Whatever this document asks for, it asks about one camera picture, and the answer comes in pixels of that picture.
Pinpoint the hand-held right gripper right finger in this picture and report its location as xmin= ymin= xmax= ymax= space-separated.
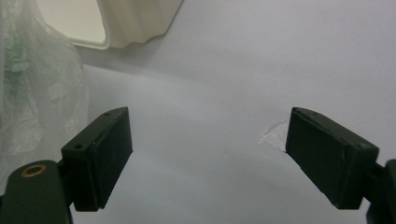
xmin=285 ymin=106 xmax=380 ymax=210

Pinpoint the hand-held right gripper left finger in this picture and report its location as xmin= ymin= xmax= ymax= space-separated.
xmin=60 ymin=106 xmax=134 ymax=213

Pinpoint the white plastic bin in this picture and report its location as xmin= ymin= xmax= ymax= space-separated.
xmin=36 ymin=0 xmax=184 ymax=50

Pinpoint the clear plastic bag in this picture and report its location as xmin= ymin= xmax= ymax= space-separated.
xmin=0 ymin=0 xmax=90 ymax=188

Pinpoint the small clear plastic scrap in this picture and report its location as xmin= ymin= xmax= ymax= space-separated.
xmin=258 ymin=120 xmax=289 ymax=153

